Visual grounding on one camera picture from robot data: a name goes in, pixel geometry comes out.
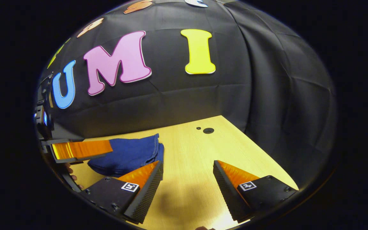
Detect black backdrop cloth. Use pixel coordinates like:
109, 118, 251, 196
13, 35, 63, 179
35, 0, 338, 189

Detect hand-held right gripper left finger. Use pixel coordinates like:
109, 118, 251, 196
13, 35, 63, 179
80, 160, 164, 224

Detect blue denim jeans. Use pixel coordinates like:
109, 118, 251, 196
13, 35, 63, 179
88, 134, 165, 178

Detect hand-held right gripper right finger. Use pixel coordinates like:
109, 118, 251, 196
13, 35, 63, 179
213, 160, 299, 224

